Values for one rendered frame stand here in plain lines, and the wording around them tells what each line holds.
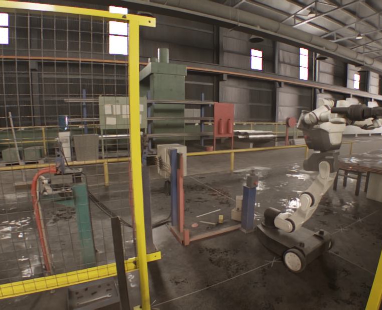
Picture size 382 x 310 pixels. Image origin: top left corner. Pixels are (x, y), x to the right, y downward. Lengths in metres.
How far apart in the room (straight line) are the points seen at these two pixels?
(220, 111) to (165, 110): 2.72
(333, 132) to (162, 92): 8.71
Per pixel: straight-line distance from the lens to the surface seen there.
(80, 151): 6.88
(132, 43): 1.25
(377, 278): 1.51
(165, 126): 10.01
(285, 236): 2.37
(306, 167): 2.09
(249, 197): 2.54
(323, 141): 1.93
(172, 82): 10.26
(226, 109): 8.71
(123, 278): 1.30
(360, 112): 1.33
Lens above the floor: 1.29
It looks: 9 degrees down
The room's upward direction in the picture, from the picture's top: straight up
